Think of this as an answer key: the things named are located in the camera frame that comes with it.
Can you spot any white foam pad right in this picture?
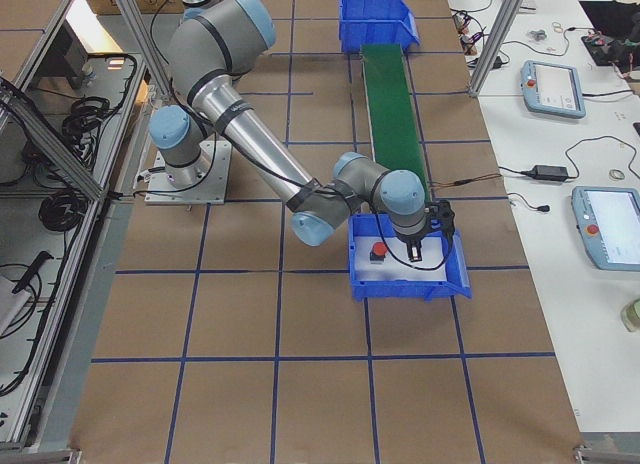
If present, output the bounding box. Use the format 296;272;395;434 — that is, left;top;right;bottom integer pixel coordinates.
349;236;446;281

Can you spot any black power adapter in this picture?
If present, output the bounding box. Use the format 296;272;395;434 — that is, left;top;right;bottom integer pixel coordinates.
521;164;570;182

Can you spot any blue plastic bin left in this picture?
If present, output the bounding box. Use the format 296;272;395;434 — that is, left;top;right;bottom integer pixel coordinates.
338;0;421;53

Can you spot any red mushroom push button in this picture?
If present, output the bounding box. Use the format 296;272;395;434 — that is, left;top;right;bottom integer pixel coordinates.
369;241;389;264

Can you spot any green conveyor belt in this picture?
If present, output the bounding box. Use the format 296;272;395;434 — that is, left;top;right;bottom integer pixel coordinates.
360;44;430;200

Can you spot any aluminium frame post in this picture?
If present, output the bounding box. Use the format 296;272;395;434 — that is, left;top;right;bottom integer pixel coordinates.
468;0;523;98

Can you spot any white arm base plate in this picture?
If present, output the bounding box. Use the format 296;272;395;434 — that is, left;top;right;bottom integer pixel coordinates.
144;140;232;206

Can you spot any blue plastic bin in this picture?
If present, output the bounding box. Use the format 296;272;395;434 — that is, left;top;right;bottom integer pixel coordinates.
348;214;472;301
338;0;421;53

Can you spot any blue plastic bin right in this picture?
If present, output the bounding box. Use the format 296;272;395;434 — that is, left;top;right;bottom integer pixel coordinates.
348;214;472;301

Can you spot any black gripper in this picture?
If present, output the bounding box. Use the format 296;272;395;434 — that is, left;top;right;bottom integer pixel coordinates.
398;230;430;252

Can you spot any red black conveyor cable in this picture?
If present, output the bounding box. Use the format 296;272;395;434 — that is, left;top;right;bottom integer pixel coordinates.
429;173;502;190

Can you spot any teach pendant with screen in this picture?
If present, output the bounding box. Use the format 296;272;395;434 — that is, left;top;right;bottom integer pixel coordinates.
571;186;639;272

